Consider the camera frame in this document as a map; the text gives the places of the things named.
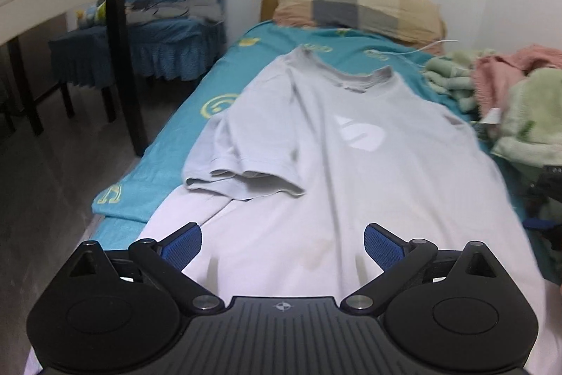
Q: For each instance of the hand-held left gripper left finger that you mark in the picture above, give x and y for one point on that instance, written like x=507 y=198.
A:
x=184 y=245

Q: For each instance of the grey cloth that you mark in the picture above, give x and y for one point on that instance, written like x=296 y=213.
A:
x=197 y=8

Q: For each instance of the light grey t-shirt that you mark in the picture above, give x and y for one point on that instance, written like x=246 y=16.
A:
x=329 y=181

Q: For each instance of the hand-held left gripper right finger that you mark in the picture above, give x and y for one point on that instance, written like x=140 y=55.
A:
x=382 y=246

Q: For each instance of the yellow green toy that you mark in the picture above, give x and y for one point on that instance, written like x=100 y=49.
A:
x=94 y=12

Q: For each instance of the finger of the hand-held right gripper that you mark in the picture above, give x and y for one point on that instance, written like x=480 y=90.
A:
x=538 y=224

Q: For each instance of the pink fleece blanket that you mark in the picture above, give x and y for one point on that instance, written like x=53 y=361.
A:
x=496 y=76

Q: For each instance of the plaid pillow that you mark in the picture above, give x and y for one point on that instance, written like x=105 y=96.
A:
x=351 y=6

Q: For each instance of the teal printed bed sheet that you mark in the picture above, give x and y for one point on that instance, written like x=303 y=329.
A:
x=246 y=63

